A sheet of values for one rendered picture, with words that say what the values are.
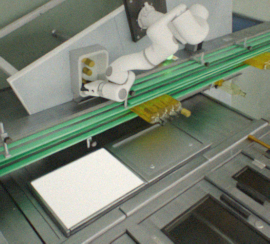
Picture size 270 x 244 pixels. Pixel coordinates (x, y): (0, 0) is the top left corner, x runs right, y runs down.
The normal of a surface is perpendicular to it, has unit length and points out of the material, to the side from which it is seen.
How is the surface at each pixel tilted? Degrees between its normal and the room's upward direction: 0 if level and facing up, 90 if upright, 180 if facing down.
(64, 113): 90
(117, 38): 0
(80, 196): 90
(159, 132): 90
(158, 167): 90
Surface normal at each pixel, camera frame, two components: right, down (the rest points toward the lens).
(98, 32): 0.65, 0.44
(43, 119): 0.05, -0.84
